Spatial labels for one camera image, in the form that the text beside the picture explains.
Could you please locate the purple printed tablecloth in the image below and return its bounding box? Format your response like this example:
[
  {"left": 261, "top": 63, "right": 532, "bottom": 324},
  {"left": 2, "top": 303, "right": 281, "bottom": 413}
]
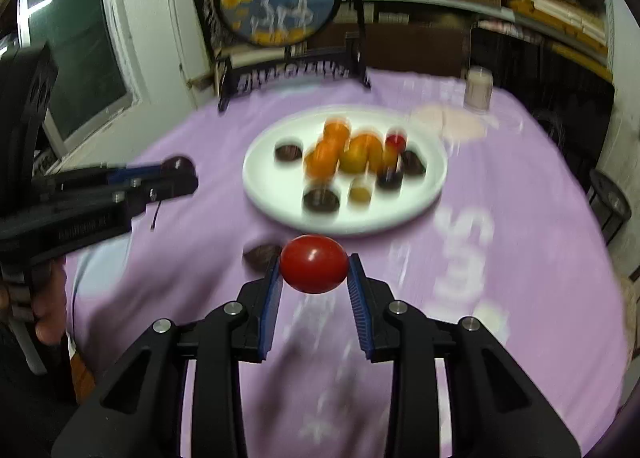
[{"left": 66, "top": 70, "right": 628, "bottom": 450}]

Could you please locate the yellow kumquat top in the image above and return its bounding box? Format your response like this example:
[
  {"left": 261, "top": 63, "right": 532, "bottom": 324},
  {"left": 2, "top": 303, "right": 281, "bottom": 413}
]
[{"left": 348, "top": 177, "right": 373, "bottom": 207}]

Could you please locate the person's left hand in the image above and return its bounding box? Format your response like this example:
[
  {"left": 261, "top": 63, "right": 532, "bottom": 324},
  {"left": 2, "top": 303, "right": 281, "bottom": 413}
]
[{"left": 32, "top": 257, "right": 66, "bottom": 345}]

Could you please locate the round deer screen ornament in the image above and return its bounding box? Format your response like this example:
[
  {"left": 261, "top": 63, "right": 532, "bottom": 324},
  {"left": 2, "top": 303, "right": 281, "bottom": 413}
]
[{"left": 188, "top": 0, "right": 371, "bottom": 114}]

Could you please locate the window with white frame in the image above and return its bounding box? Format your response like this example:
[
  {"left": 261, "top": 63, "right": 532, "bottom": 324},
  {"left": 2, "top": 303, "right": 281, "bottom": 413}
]
[{"left": 17, "top": 0, "right": 146, "bottom": 158}]

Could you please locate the black panel behind table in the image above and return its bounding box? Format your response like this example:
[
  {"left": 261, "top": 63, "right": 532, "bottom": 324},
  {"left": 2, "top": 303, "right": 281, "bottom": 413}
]
[{"left": 470, "top": 27, "right": 614, "bottom": 189}]

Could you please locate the dark water chestnut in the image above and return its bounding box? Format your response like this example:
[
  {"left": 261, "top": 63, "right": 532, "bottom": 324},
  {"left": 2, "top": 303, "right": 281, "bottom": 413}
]
[
  {"left": 273, "top": 140, "right": 303, "bottom": 163},
  {"left": 242, "top": 241, "right": 282, "bottom": 273},
  {"left": 400, "top": 149, "right": 426, "bottom": 177},
  {"left": 302, "top": 182, "right": 341, "bottom": 215}
]

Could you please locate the yellow orange citrus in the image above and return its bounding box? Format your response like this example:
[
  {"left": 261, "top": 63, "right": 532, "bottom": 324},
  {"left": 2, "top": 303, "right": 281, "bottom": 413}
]
[{"left": 338, "top": 140, "right": 368, "bottom": 174}]

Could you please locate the red cherry tomato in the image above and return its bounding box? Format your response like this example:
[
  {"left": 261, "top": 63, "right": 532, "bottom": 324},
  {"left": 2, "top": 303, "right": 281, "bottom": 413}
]
[
  {"left": 385, "top": 128, "right": 407, "bottom": 154},
  {"left": 280, "top": 235, "right": 349, "bottom": 295}
]

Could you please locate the orange mandarin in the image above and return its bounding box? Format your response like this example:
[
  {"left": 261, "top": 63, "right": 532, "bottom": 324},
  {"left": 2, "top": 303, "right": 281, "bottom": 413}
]
[
  {"left": 322, "top": 117, "right": 352, "bottom": 146},
  {"left": 304, "top": 140, "right": 343, "bottom": 181},
  {"left": 354, "top": 132, "right": 384, "bottom": 173}
]

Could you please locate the dark cherry with stem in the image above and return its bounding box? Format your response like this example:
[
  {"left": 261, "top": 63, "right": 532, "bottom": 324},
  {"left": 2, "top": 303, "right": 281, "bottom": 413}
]
[{"left": 376, "top": 168, "right": 404, "bottom": 192}]

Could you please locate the white oval plate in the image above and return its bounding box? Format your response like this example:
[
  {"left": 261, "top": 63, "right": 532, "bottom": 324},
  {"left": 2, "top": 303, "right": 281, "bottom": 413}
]
[{"left": 243, "top": 105, "right": 448, "bottom": 236}]

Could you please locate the black round stool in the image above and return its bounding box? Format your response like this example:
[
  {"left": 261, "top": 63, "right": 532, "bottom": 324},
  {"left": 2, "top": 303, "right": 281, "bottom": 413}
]
[{"left": 587, "top": 169, "right": 632, "bottom": 246}]

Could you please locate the pink beverage can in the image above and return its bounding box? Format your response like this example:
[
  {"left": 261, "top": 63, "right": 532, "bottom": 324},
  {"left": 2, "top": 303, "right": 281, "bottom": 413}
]
[{"left": 464, "top": 66, "right": 494, "bottom": 112}]

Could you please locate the orange fruit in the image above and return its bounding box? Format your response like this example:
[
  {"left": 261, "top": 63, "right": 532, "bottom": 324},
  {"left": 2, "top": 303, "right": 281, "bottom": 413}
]
[{"left": 378, "top": 145, "right": 400, "bottom": 173}]

